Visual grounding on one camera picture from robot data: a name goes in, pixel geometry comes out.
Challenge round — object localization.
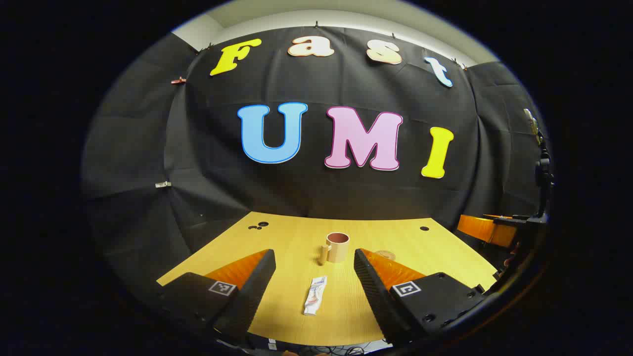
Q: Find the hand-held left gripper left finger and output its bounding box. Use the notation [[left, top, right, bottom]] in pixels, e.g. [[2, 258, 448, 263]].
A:
[[157, 249, 276, 343]]

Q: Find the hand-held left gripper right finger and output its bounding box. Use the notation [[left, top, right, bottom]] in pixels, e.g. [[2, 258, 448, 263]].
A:
[[354, 248, 488, 347]]

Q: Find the beige cup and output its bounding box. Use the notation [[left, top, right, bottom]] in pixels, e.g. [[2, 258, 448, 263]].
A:
[[318, 232, 350, 266]]

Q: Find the white toothpaste tube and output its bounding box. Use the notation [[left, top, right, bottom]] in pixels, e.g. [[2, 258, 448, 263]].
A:
[[303, 276, 328, 316]]

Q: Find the wooden desktop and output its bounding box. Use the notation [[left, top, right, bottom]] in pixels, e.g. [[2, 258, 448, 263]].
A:
[[157, 212, 497, 347]]

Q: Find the black backdrop cloth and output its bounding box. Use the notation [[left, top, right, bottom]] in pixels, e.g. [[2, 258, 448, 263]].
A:
[[82, 25, 552, 297]]

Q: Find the black cable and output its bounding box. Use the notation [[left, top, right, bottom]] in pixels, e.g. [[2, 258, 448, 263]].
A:
[[294, 345, 369, 356]]

